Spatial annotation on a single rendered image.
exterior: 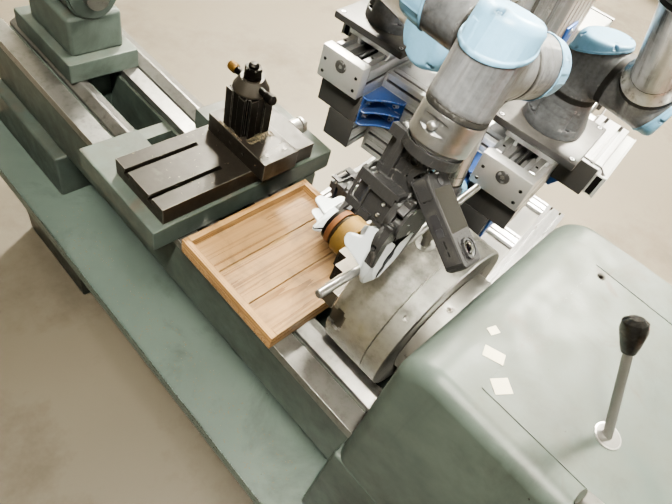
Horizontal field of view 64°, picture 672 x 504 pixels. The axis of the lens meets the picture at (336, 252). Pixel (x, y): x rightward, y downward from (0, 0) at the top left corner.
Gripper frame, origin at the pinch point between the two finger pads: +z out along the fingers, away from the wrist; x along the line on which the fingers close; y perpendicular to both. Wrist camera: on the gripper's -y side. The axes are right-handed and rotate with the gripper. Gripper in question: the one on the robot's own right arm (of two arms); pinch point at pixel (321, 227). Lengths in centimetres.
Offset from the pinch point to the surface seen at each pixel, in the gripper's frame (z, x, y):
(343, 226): -1.1, 3.6, -3.9
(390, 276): 6.8, 12.1, -19.6
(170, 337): 18, -54, 22
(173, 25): -116, -108, 223
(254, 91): -9.6, 5.8, 33.2
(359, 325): 11.9, 4.0, -20.7
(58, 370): 38, -108, 58
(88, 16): -1, -5, 88
